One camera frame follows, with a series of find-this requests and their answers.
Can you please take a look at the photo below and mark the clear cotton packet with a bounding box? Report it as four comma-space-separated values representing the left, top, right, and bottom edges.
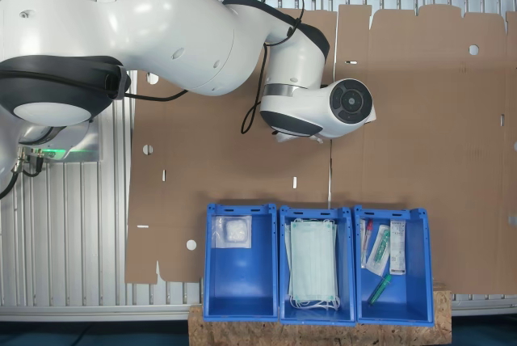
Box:
212, 215, 253, 249

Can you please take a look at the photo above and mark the brown cardboard sheet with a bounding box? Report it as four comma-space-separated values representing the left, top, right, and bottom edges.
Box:
330, 2, 517, 295
124, 8, 338, 285

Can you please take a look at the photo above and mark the pale green face mask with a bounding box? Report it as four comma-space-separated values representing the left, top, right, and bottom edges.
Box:
289, 219, 341, 310
284, 218, 336, 297

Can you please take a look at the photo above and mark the red-capped tube packet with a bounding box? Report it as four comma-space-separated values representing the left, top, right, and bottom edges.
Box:
359, 218, 375, 270

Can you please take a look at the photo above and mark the green tube in clear packet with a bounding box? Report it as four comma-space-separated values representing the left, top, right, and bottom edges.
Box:
365, 223, 392, 276

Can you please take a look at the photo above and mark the blue plastic bin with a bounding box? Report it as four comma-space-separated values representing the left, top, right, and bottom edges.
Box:
278, 205, 357, 326
203, 202, 280, 322
354, 205, 435, 327

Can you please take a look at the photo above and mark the white printed flat packet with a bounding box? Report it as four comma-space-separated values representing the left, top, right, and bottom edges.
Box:
389, 219, 407, 276

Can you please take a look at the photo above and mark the loose green tube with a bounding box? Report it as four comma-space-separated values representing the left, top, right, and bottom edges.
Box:
367, 273, 393, 306

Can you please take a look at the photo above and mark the chipboard wooden plank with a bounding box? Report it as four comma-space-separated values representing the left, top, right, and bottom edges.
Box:
187, 289, 452, 345

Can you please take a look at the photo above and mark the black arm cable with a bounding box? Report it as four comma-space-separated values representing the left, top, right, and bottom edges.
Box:
120, 0, 306, 136

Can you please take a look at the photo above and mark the black base cable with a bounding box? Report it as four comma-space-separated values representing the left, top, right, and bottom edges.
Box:
0, 147, 44, 200

